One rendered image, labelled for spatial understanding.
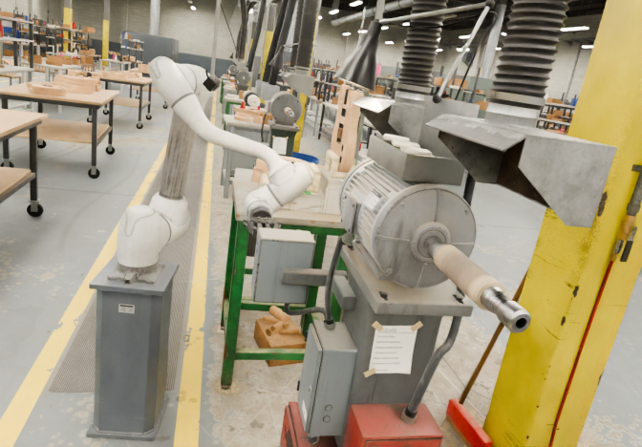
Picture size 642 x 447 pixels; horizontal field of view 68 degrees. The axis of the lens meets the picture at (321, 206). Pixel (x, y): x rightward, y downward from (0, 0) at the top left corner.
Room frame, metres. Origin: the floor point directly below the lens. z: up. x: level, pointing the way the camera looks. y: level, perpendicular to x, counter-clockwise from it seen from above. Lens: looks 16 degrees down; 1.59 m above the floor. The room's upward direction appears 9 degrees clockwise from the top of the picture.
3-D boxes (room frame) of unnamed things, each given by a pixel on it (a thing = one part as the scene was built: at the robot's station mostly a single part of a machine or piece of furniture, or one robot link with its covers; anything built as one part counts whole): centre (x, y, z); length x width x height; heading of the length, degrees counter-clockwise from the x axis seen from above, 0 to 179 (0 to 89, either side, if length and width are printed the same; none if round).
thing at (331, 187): (2.36, -0.05, 1.02); 0.27 x 0.15 x 0.17; 13
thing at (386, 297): (1.16, -0.23, 1.11); 0.36 x 0.24 x 0.04; 14
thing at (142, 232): (1.77, 0.69, 0.87); 0.18 x 0.16 x 0.22; 169
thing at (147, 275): (1.74, 0.69, 0.73); 0.22 x 0.18 x 0.06; 7
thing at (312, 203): (2.33, 0.10, 0.98); 0.27 x 0.16 x 0.09; 13
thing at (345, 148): (2.36, -0.06, 1.33); 0.35 x 0.04 x 0.40; 12
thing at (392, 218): (1.22, -0.21, 1.25); 0.41 x 0.27 x 0.26; 14
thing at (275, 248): (1.25, 0.05, 0.99); 0.24 x 0.21 x 0.26; 14
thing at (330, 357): (1.13, -0.08, 0.93); 0.15 x 0.10 x 0.55; 14
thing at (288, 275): (1.26, -0.01, 1.02); 0.19 x 0.04 x 0.04; 104
